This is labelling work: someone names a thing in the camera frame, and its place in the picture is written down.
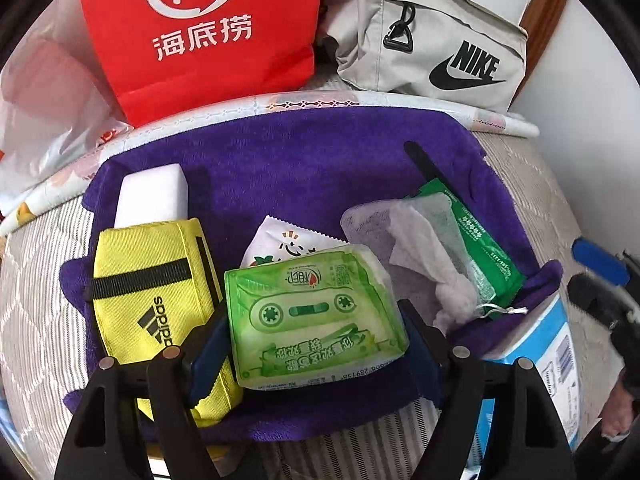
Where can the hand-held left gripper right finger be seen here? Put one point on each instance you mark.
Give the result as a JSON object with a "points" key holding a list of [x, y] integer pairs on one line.
{"points": [[431, 362]]}

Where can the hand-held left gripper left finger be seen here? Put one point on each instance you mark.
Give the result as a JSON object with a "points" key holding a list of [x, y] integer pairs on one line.
{"points": [[207, 361]]}

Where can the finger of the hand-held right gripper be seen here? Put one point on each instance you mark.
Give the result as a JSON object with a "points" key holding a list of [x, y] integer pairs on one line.
{"points": [[602, 302], [597, 259]]}

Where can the dark green wet wipes packet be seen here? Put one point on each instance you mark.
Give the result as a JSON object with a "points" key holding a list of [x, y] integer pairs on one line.
{"points": [[491, 251]]}

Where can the yellow zip pouch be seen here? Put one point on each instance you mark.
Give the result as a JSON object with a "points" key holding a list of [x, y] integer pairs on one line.
{"points": [[145, 271]]}

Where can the light green tissue pack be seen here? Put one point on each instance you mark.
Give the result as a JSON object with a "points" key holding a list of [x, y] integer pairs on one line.
{"points": [[310, 321]]}

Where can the white tomato print tissue packet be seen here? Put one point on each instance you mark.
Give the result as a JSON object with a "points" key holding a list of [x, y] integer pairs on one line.
{"points": [[280, 241]]}

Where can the purple towel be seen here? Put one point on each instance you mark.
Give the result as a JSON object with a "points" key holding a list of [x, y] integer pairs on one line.
{"points": [[300, 170]]}

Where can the person's right hand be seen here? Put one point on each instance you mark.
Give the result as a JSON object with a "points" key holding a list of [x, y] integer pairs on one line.
{"points": [[622, 405]]}

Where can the blue tissue box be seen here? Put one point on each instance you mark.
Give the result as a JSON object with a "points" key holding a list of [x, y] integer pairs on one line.
{"points": [[546, 341]]}

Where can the person's dark trousers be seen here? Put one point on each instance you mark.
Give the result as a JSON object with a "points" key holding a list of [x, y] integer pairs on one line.
{"points": [[616, 461]]}

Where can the white sponge block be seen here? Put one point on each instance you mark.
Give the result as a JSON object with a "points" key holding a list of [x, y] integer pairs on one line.
{"points": [[155, 195]]}

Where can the grey waist bag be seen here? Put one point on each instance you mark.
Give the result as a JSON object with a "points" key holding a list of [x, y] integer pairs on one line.
{"points": [[440, 25]]}

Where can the red paper bag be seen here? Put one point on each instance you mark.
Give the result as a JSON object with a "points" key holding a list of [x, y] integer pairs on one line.
{"points": [[200, 76]]}

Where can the white plastic shopping bag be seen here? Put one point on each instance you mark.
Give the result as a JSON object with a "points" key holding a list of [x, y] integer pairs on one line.
{"points": [[45, 110]]}

